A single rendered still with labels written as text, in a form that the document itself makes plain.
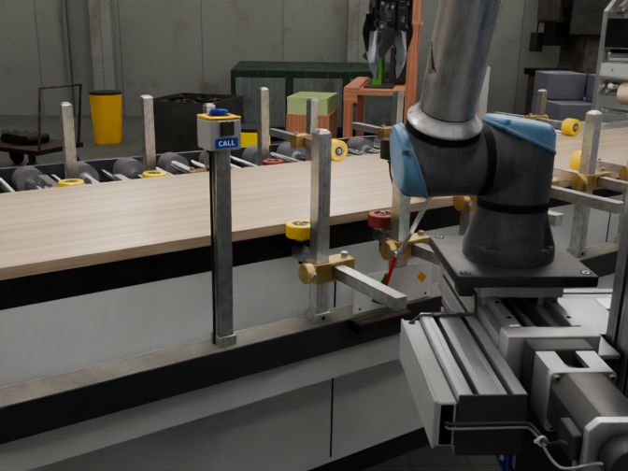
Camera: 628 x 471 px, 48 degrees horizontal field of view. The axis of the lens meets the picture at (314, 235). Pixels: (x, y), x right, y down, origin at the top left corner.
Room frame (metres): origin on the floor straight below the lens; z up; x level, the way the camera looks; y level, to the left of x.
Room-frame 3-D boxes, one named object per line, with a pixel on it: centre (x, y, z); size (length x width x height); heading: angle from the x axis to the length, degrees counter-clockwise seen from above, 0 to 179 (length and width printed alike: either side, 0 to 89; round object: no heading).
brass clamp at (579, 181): (2.19, -0.87, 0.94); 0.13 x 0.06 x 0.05; 123
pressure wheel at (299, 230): (1.78, 0.03, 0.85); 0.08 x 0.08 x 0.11
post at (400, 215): (1.77, -0.22, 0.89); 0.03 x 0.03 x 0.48; 33
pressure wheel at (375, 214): (1.89, -0.19, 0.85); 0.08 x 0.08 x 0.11
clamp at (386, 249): (1.78, -0.24, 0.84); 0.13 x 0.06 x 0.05; 123
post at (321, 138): (1.63, -0.01, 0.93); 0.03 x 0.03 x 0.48; 33
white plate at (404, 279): (1.73, -0.21, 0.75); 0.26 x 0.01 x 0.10; 123
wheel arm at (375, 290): (1.61, -0.07, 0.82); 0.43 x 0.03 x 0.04; 33
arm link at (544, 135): (1.14, -0.32, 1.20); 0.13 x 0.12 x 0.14; 100
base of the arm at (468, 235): (1.14, -0.33, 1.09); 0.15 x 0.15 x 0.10
